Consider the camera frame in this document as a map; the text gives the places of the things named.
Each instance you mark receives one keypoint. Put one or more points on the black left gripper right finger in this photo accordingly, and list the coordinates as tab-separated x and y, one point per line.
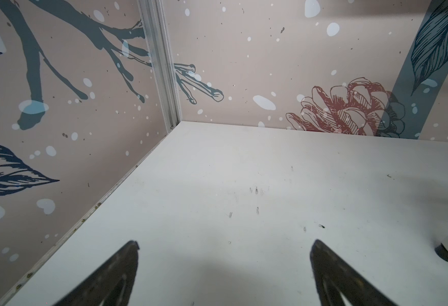
337	281

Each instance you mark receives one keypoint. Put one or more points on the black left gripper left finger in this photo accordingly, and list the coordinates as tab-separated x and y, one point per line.
110	284

